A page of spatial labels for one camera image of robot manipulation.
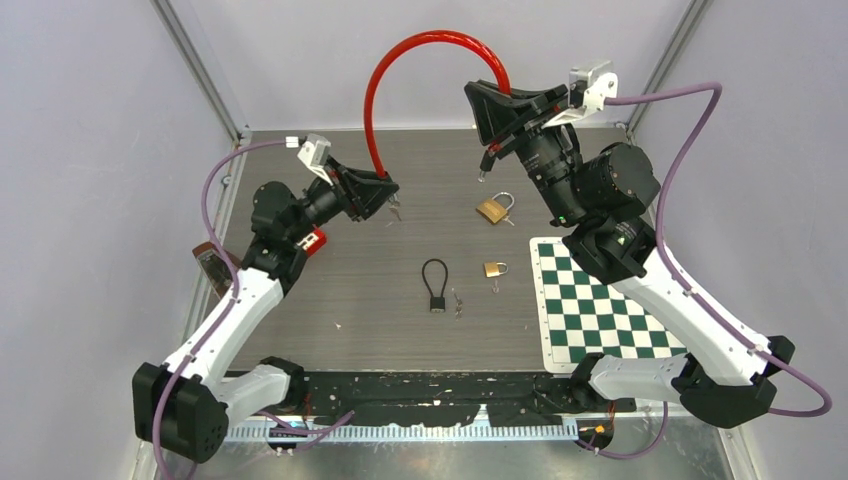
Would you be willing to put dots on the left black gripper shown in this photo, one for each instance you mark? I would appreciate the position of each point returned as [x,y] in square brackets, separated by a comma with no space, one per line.
[364,192]

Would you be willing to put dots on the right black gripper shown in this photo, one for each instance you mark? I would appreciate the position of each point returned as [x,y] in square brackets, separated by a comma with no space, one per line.
[493,111]

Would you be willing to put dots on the red cable lock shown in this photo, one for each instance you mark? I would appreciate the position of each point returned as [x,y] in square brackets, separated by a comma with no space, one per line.
[423,72]

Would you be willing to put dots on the large brass padlock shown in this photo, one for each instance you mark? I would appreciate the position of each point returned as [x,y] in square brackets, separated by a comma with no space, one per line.
[496,209]

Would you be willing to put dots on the small brass padlock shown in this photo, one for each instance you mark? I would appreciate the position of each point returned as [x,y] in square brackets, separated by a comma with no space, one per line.
[495,269]

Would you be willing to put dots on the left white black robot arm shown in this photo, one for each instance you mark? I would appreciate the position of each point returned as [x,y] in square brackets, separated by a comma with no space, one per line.
[185,405]

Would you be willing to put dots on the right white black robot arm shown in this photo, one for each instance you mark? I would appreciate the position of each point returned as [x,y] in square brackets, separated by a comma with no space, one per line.
[724,376]

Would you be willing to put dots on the red combination lock box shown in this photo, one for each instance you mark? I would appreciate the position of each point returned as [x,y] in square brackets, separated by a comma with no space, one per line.
[313,242]

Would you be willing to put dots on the small key bunch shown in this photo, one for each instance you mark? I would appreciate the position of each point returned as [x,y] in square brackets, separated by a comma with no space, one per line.
[458,312]

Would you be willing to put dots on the brown wooden metronome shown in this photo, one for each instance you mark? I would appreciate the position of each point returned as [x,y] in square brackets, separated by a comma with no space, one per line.
[213,267]

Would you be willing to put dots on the green white checkered mat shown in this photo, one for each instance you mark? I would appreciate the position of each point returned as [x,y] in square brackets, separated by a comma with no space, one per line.
[578,315]

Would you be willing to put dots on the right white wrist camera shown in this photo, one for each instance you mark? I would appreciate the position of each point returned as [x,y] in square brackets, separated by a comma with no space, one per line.
[591,85]

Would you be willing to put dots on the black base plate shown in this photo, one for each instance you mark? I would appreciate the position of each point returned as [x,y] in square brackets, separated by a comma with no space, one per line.
[440,399]

